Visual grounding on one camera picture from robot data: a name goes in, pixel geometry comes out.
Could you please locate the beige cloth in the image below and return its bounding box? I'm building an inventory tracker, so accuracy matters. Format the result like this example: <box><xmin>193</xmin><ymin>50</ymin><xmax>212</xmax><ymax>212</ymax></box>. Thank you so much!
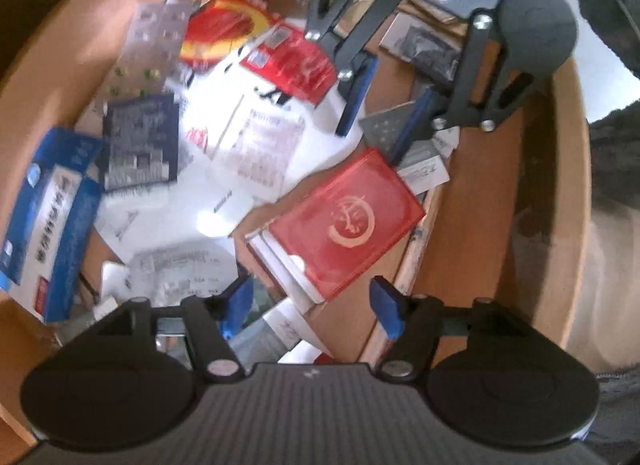
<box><xmin>565</xmin><ymin>110</ymin><xmax>640</xmax><ymax>376</ymax></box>

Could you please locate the white flat box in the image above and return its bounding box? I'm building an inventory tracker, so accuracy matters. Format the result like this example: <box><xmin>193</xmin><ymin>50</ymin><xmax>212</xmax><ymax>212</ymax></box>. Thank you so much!
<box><xmin>245</xmin><ymin>225</ymin><xmax>326</xmax><ymax>303</ymax></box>

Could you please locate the white printed receipt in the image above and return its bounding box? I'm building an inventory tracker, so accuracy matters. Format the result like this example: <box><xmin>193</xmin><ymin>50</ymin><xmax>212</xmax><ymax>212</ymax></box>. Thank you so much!
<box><xmin>127</xmin><ymin>240</ymin><xmax>238</xmax><ymax>308</ymax></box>

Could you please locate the red and yellow packet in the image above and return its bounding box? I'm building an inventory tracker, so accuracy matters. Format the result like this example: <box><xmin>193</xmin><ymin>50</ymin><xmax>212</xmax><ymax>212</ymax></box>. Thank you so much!
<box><xmin>177</xmin><ymin>0</ymin><xmax>281</xmax><ymax>68</ymax></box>

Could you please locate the blue medicine box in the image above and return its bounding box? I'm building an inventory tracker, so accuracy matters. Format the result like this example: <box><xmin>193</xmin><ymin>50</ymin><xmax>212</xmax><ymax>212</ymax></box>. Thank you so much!
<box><xmin>0</xmin><ymin>126</ymin><xmax>106</xmax><ymax>323</ymax></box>

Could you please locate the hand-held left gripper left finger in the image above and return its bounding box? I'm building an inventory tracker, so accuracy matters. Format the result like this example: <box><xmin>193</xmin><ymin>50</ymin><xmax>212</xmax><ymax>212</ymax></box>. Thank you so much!
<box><xmin>95</xmin><ymin>277</ymin><xmax>256</xmax><ymax>383</ymax></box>

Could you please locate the wooden drawer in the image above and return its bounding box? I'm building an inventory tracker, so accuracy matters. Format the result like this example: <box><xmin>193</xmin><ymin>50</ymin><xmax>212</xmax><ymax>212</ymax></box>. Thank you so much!
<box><xmin>0</xmin><ymin>0</ymin><xmax>593</xmax><ymax>451</ymax></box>

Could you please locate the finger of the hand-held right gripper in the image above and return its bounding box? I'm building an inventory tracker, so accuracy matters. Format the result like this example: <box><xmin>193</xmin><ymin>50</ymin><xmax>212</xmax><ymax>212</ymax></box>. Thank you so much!
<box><xmin>304</xmin><ymin>0</ymin><xmax>416</xmax><ymax>138</ymax></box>
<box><xmin>390</xmin><ymin>12</ymin><xmax>551</xmax><ymax>166</ymax></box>

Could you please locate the small white card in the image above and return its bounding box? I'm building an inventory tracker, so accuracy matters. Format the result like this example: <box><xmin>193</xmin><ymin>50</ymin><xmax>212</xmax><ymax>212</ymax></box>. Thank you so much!
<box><xmin>397</xmin><ymin>140</ymin><xmax>448</xmax><ymax>193</ymax></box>

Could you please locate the red box with gold emblem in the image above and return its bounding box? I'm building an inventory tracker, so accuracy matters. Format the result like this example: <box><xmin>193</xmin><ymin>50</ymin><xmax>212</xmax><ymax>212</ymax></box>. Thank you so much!
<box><xmin>267</xmin><ymin>148</ymin><xmax>427</xmax><ymax>303</ymax></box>

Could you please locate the dark grey pouch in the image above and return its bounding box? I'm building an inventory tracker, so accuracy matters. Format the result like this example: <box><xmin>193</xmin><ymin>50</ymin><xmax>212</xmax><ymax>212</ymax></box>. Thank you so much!
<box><xmin>380</xmin><ymin>12</ymin><xmax>463</xmax><ymax>83</ymax></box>

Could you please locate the dark blue printed card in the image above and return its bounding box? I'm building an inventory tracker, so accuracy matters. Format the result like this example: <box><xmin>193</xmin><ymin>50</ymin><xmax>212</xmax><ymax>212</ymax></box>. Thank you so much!
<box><xmin>100</xmin><ymin>92</ymin><xmax>181</xmax><ymax>191</ymax></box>

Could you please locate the grey dotted card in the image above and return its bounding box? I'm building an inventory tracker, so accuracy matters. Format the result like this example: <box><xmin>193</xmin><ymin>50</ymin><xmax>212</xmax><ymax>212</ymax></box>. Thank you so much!
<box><xmin>359</xmin><ymin>101</ymin><xmax>418</xmax><ymax>156</ymax></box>

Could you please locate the green pill blister pack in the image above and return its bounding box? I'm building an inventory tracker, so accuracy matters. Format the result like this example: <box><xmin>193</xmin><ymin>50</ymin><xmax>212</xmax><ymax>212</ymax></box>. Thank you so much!
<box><xmin>92</xmin><ymin>62</ymin><xmax>166</xmax><ymax>116</ymax></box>

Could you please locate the red box with white label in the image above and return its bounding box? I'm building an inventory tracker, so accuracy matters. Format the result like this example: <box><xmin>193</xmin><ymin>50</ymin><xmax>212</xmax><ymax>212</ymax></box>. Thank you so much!
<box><xmin>239</xmin><ymin>20</ymin><xmax>338</xmax><ymax>107</ymax></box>

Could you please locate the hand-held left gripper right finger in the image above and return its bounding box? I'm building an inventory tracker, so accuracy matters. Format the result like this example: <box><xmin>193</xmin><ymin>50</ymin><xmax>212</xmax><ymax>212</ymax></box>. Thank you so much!
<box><xmin>369</xmin><ymin>276</ymin><xmax>532</xmax><ymax>382</ymax></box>

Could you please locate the white printed leaflet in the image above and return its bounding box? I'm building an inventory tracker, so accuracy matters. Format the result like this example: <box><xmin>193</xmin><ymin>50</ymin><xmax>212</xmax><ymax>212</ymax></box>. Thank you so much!
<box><xmin>210</xmin><ymin>108</ymin><xmax>307</xmax><ymax>203</ymax></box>

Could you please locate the silver blister pack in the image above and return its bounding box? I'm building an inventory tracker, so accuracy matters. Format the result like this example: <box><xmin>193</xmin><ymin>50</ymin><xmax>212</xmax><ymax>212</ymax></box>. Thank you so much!
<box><xmin>122</xmin><ymin>0</ymin><xmax>201</xmax><ymax>71</ymax></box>

